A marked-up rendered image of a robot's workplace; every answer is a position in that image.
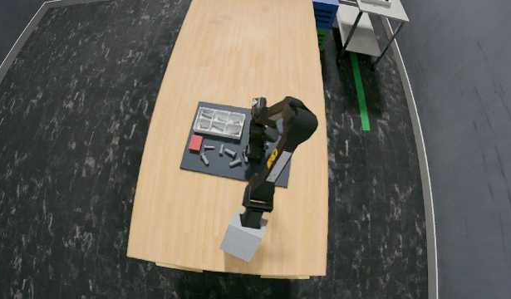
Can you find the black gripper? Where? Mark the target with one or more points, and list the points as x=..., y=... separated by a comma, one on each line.
x=254, y=140

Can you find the red rectangular block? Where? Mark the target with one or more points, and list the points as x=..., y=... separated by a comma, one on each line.
x=195, y=143

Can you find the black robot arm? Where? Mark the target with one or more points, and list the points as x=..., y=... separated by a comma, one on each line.
x=298, y=126

